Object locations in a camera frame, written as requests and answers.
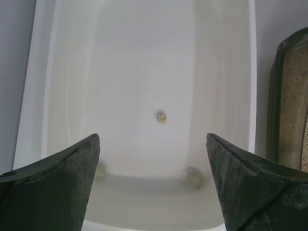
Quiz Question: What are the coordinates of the litter clump tub corner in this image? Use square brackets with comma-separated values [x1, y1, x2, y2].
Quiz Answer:
[179, 167, 204, 190]
[94, 163, 106, 180]

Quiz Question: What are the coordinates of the white plastic tub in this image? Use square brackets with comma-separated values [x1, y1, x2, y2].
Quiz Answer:
[13, 0, 257, 231]

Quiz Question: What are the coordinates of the litter clump tub right corner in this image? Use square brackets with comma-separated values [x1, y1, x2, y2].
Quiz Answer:
[179, 167, 204, 190]

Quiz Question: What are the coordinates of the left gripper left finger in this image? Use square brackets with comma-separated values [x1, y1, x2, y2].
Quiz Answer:
[0, 134, 100, 231]

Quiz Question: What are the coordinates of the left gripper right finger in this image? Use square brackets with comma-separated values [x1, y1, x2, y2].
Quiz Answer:
[206, 133, 308, 231]

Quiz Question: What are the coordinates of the brown litter box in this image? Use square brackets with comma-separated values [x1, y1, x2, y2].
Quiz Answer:
[266, 27, 308, 170]

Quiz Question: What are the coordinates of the litter clump in tub centre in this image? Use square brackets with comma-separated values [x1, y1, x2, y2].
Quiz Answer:
[155, 110, 167, 124]

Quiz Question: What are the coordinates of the litter clump tub left corner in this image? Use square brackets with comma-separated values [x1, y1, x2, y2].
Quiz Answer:
[94, 163, 106, 180]

